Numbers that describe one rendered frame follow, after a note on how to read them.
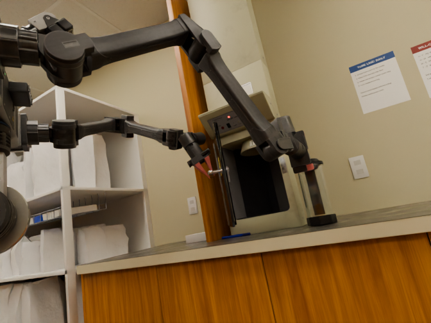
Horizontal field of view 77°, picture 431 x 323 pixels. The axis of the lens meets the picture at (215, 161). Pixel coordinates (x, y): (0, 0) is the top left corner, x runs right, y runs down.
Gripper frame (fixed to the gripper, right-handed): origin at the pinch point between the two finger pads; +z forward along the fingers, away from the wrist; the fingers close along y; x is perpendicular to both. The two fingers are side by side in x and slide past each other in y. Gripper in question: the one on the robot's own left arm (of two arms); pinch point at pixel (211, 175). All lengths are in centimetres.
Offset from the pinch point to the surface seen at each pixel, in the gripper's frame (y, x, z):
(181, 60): -22, -17, -60
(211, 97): -24.6, -20.7, -35.8
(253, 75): -44, -9, -29
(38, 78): 72, -130, -189
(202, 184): 4.1, -16.9, -0.9
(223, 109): -21.7, -6.8, -22.2
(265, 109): -35.5, -2.6, -10.6
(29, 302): 123, -66, -7
